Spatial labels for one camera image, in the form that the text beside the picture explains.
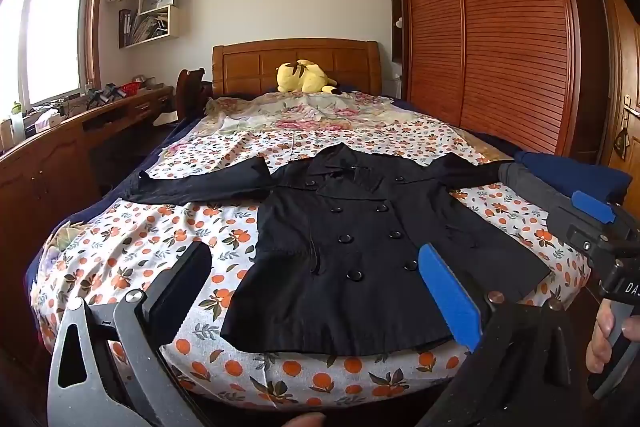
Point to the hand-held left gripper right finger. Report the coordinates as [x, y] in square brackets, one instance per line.
[447, 297]

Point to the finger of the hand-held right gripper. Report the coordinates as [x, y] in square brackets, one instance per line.
[592, 206]

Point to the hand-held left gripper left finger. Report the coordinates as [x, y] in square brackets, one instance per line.
[175, 287]

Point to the black coat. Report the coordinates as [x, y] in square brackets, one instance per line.
[325, 277]

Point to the person's right hand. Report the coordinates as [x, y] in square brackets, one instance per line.
[599, 342]

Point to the person's left hand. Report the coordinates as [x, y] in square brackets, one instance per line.
[297, 420]

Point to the navy folded cloth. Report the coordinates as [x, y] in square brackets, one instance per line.
[575, 174]

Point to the bed with floral sheet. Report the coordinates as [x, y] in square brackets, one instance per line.
[140, 252]

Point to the grey cloth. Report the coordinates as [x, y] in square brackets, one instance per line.
[530, 182]

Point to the wooden door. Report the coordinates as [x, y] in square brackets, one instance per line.
[622, 72]

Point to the wooden desk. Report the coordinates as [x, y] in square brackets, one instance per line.
[50, 177]

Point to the wooden chair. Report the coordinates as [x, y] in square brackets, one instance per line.
[190, 94]

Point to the wooden slatted wardrobe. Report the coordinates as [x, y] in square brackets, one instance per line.
[500, 32]

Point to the red basket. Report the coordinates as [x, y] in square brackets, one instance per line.
[131, 88]

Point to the tissue box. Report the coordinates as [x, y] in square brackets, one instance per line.
[49, 119]

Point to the pink floral blanket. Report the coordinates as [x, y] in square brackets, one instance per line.
[310, 114]

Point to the wooden headboard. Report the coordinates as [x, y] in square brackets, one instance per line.
[250, 67]

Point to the yellow plush toy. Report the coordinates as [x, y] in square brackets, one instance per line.
[302, 77]

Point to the black binders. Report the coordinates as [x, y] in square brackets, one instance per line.
[124, 29]

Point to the window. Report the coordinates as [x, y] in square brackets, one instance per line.
[55, 27]

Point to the cream wall shelf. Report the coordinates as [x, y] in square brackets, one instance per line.
[165, 24]

